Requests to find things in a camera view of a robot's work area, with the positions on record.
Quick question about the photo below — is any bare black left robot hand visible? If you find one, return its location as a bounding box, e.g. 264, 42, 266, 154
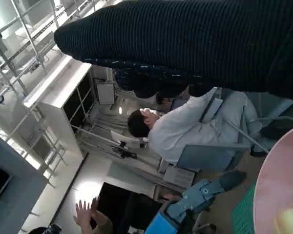
144, 170, 247, 234

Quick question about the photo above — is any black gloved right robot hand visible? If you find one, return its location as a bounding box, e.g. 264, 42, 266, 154
53, 0, 293, 102

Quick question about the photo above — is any pink bowl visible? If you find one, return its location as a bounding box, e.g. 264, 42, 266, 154
252, 124, 293, 234

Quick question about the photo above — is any long grilled toy bread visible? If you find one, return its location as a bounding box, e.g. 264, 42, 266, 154
274, 206, 293, 234

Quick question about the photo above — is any white box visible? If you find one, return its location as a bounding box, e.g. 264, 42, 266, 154
158, 158, 196, 188

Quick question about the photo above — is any grey chair with metal legs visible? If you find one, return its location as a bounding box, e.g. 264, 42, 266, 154
177, 87, 293, 173

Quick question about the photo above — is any green cutting mat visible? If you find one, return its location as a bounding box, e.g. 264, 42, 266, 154
230, 182, 257, 234

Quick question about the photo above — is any person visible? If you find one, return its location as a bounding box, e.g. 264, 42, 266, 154
21, 196, 114, 234
126, 87, 293, 164

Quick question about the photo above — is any white chair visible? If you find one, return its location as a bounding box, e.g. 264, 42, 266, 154
109, 130, 148, 160

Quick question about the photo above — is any white framed board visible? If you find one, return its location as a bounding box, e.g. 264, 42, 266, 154
96, 82, 115, 105

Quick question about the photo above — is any white open shelf unit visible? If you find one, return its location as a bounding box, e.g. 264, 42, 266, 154
23, 55, 98, 169

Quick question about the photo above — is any metal pipe frame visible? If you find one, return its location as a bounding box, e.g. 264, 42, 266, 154
0, 0, 105, 186

